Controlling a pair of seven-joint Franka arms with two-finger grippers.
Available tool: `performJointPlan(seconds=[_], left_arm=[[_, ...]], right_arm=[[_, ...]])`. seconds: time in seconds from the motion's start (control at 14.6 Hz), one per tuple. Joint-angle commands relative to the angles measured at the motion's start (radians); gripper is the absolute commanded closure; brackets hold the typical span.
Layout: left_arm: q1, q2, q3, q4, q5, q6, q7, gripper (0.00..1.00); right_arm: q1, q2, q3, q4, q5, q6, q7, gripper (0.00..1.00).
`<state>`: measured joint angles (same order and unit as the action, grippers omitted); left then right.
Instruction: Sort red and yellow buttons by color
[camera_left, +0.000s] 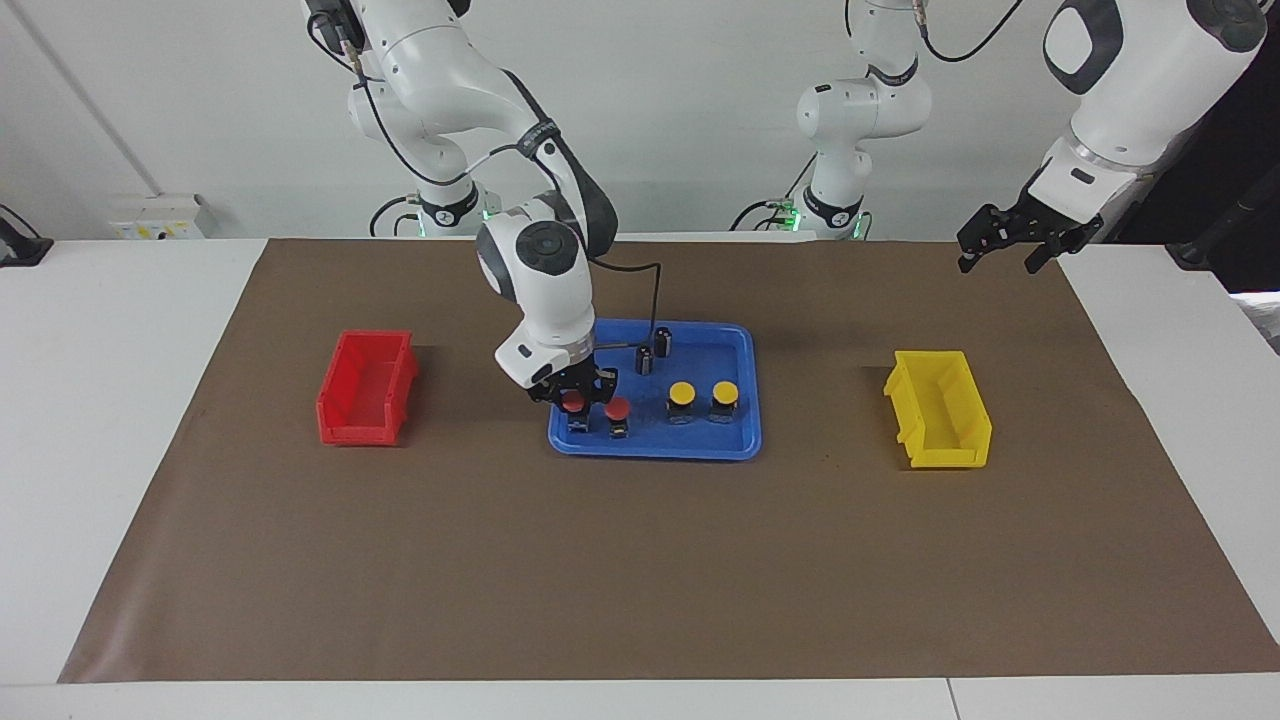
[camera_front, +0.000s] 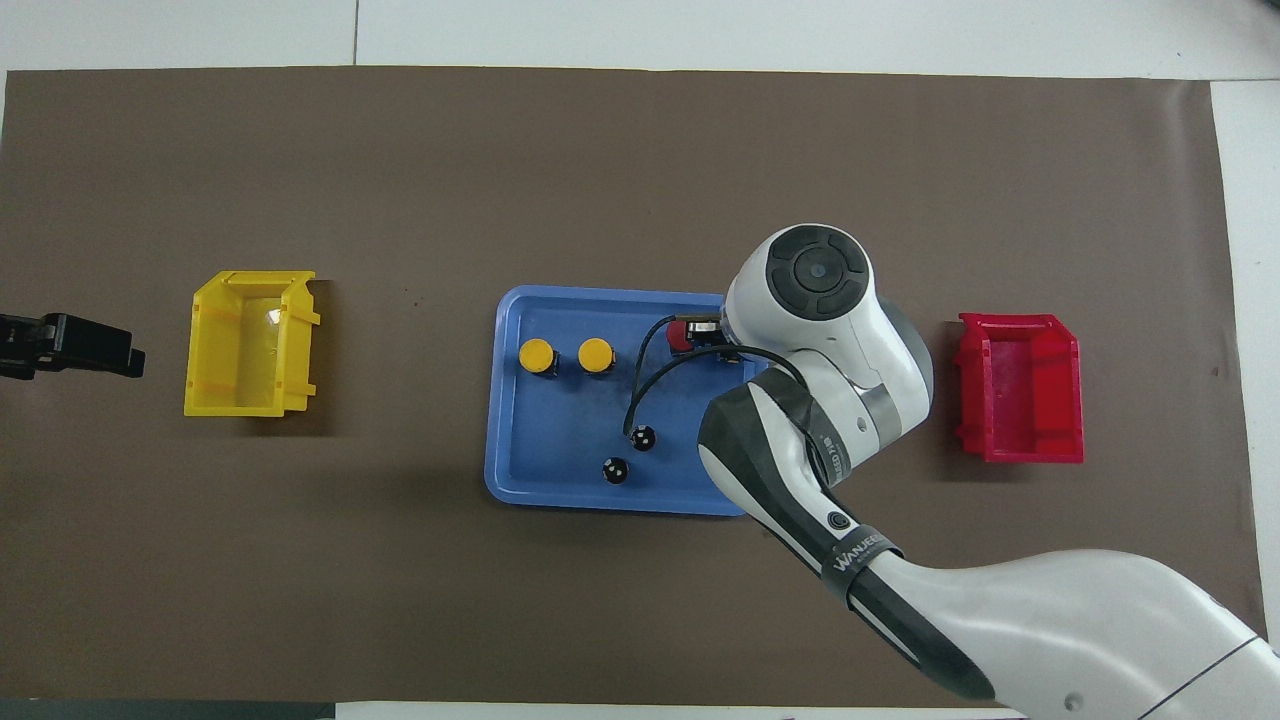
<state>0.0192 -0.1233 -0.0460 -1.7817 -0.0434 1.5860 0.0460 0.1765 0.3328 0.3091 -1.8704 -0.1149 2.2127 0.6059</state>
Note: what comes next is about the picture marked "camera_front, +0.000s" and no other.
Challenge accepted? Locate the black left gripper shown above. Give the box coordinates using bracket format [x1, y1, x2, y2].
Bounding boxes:
[0, 313, 147, 379]

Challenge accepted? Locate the blue plastic tray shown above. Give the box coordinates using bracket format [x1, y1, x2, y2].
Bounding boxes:
[484, 285, 771, 518]

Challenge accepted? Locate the yellow plastic storage bin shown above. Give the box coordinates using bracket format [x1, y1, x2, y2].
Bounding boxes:
[184, 270, 322, 419]

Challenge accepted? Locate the red plastic storage bin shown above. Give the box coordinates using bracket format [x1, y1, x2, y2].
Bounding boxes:
[951, 312, 1086, 465]

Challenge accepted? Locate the brown paper table mat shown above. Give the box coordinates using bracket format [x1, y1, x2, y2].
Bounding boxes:
[0, 66, 1271, 709]

